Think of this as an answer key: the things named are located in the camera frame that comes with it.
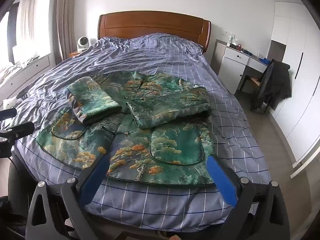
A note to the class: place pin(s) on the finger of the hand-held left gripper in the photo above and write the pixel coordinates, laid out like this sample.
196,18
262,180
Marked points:
21,128
7,113

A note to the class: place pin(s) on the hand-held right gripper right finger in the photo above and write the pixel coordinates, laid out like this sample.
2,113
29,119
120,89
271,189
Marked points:
222,180

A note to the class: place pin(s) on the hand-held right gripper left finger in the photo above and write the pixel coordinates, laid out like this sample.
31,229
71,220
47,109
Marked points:
93,182

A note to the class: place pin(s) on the green landscape print jacket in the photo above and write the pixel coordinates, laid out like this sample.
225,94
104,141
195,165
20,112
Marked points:
160,100

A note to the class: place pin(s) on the pile of light clothes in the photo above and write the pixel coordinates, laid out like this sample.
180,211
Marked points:
12,68

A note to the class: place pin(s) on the window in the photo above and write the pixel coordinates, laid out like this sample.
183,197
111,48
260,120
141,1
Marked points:
25,30

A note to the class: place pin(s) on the wooden nightstand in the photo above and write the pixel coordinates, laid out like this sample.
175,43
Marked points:
75,54

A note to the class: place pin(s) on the wooden chair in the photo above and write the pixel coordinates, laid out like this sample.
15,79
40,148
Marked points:
252,80

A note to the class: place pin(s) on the black jacket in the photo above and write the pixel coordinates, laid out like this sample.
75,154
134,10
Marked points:
275,85

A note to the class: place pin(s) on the beige curtain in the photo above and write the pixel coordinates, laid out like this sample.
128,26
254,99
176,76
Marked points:
67,20

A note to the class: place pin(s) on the white desk with drawers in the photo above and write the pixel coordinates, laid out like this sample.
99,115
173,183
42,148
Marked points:
233,62

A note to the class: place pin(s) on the white wardrobe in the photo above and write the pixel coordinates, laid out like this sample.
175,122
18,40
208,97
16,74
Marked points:
297,80

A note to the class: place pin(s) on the blue cloth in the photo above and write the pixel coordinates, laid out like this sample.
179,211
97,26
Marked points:
264,61

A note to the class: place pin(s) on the blue checked duvet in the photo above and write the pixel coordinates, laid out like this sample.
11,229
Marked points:
150,60

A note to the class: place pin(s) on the wooden headboard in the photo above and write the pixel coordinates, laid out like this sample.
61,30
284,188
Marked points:
152,25

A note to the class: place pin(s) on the white security camera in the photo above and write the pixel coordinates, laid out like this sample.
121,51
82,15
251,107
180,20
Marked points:
83,43

